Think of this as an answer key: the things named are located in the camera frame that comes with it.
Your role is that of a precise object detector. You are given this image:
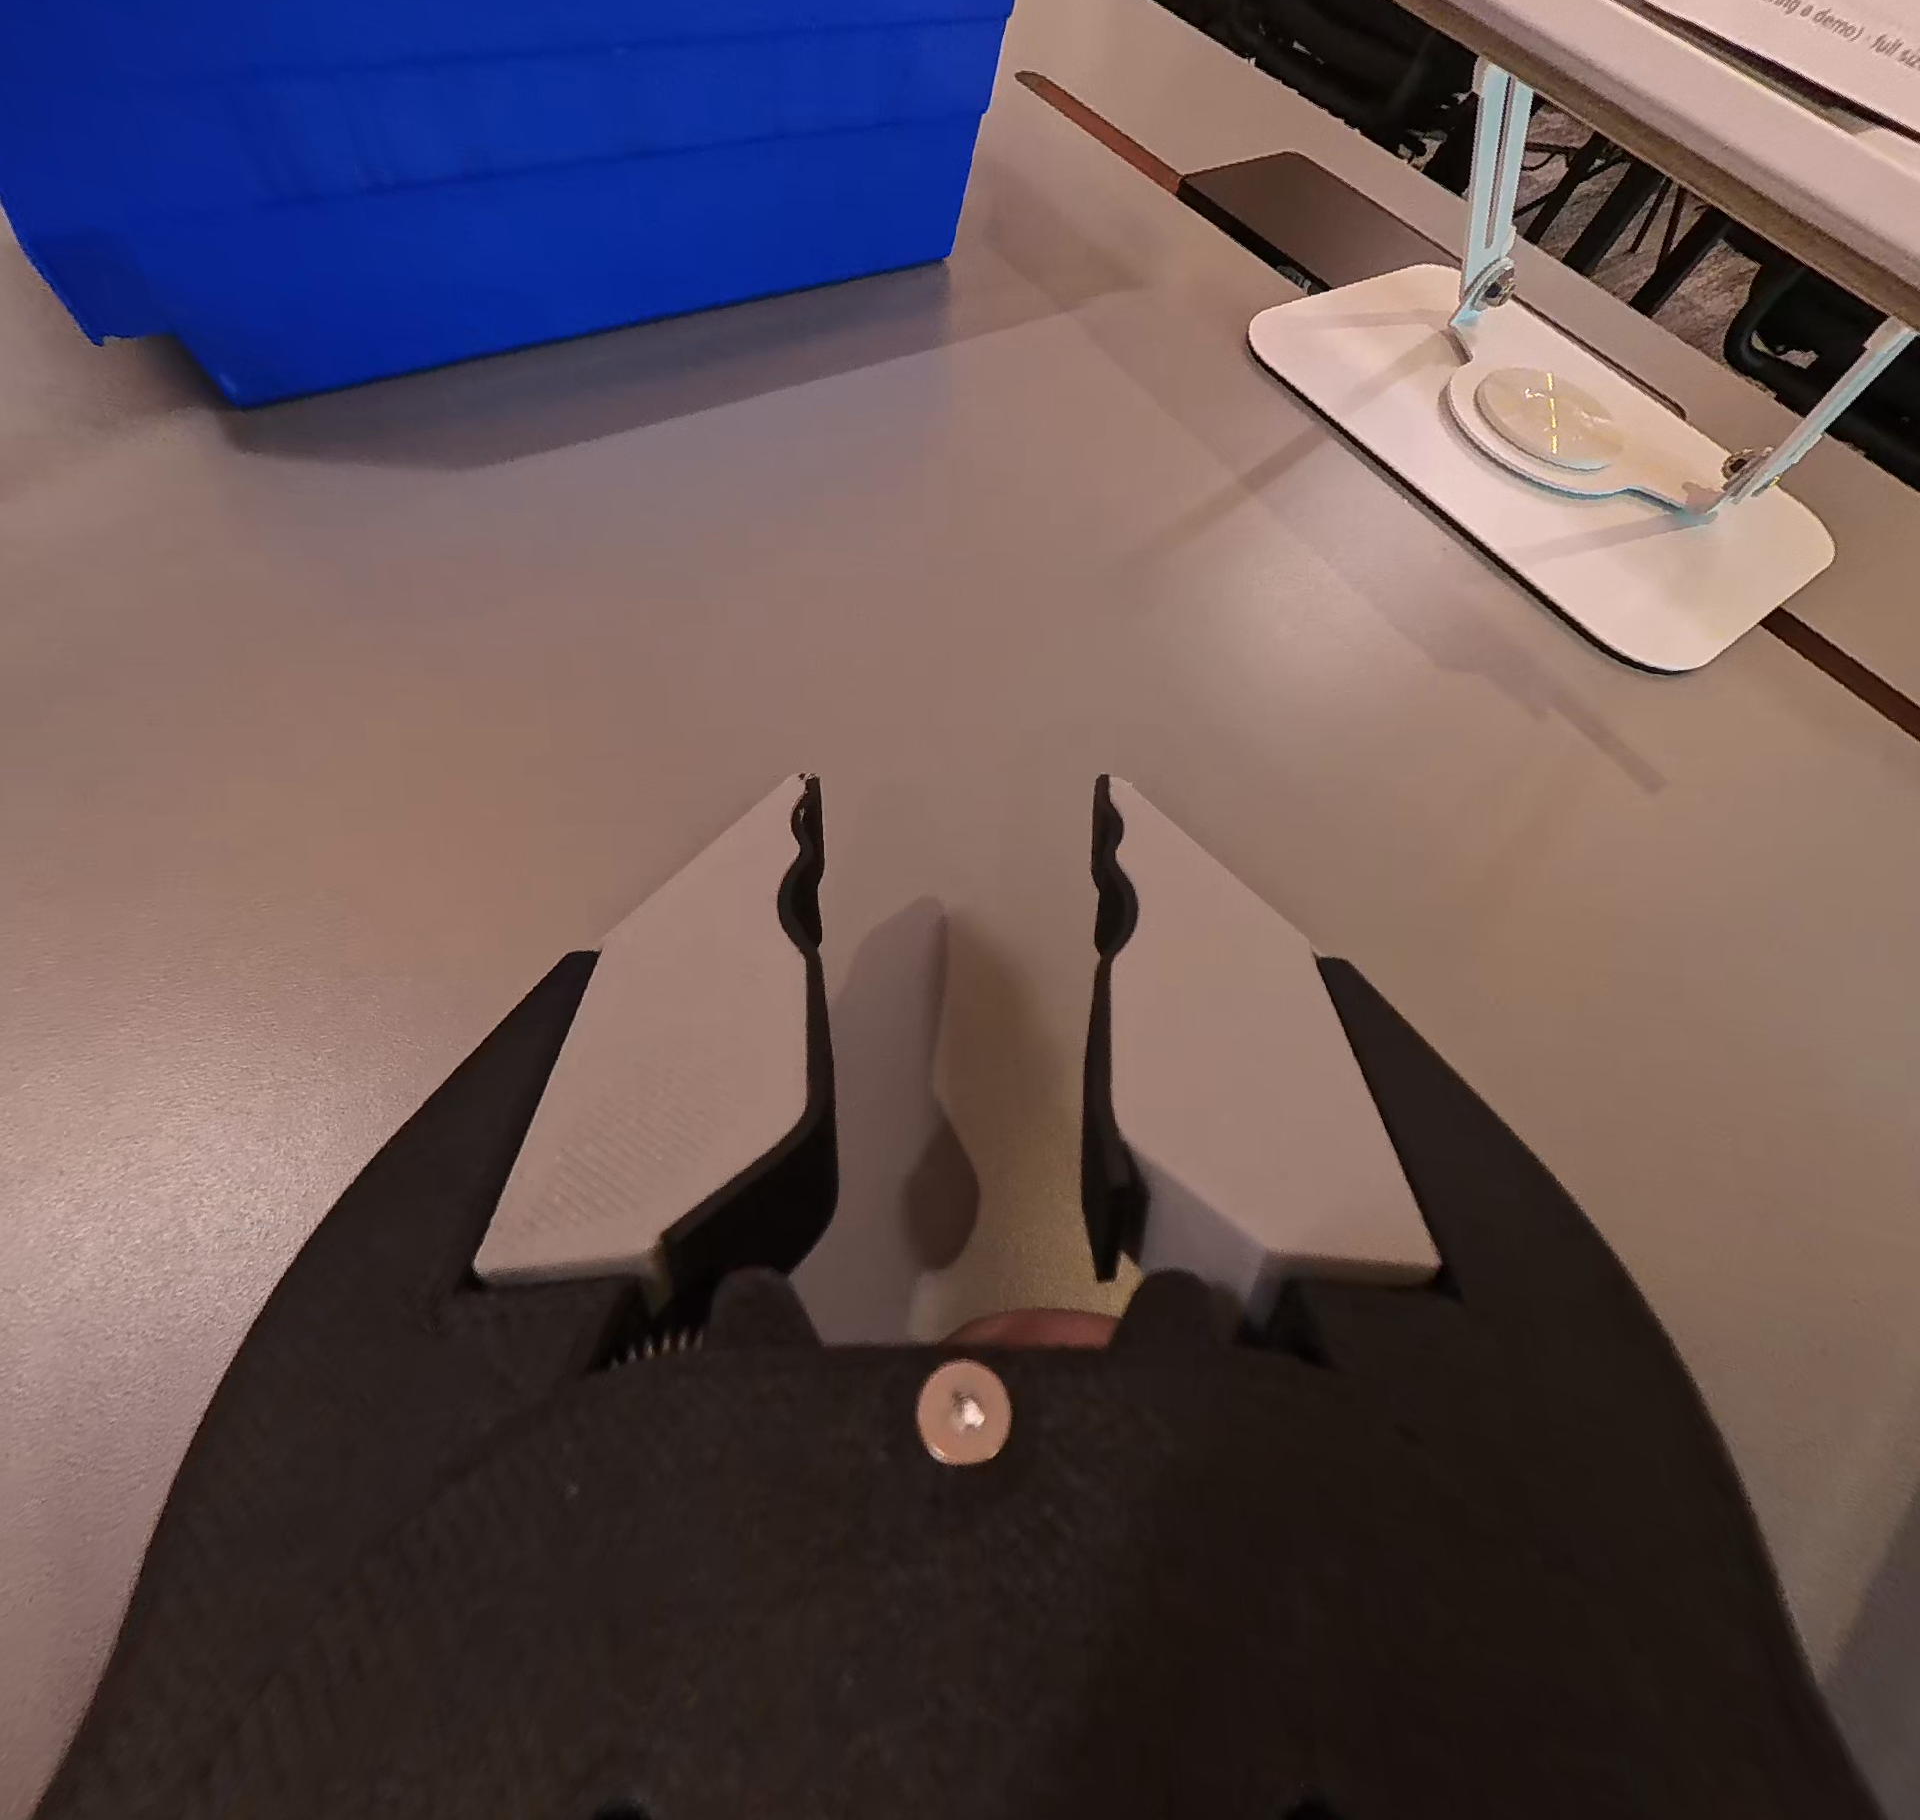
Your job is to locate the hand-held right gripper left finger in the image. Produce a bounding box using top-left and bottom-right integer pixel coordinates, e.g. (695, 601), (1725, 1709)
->
(473, 772), (844, 1295)

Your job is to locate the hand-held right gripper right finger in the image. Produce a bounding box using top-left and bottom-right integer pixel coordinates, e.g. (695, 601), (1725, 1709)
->
(1079, 772), (1448, 1321)

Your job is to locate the blue plastic bin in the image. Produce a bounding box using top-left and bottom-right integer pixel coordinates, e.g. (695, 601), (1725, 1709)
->
(0, 0), (1049, 412)

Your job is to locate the white document stand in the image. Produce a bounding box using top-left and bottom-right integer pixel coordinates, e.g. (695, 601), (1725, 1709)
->
(1247, 0), (1920, 675)

